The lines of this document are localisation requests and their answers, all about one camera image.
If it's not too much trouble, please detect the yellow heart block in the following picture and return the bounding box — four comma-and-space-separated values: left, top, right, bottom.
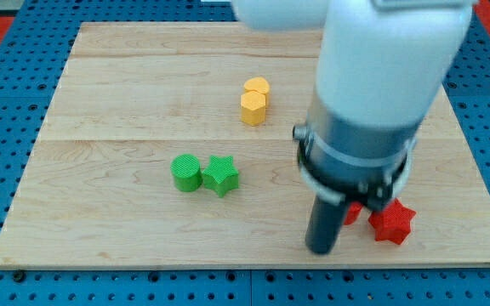
243, 76, 271, 106

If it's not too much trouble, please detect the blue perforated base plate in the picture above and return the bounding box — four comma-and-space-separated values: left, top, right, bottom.
0, 0, 490, 305

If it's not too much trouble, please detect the green star block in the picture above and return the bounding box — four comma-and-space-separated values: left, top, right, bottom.
202, 156, 239, 198

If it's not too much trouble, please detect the green cylinder block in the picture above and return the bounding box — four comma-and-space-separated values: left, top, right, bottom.
170, 154, 202, 192

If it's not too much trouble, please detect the yellow hexagon block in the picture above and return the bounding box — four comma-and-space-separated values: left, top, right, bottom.
240, 91, 266, 126

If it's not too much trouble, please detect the red circle block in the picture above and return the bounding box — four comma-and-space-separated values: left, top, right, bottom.
344, 201, 363, 225

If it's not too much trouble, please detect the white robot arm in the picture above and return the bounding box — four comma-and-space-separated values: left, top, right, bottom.
232, 0, 473, 254

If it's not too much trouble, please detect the red star block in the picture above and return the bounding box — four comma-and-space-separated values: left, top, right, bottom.
367, 199, 416, 245

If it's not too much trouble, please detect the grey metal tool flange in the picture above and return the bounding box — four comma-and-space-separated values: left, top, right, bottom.
293, 93, 417, 212

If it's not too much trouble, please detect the wooden board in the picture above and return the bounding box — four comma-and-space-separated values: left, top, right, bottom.
0, 22, 490, 270

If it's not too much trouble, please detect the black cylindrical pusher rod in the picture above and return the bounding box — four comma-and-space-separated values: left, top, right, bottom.
305, 196, 350, 255

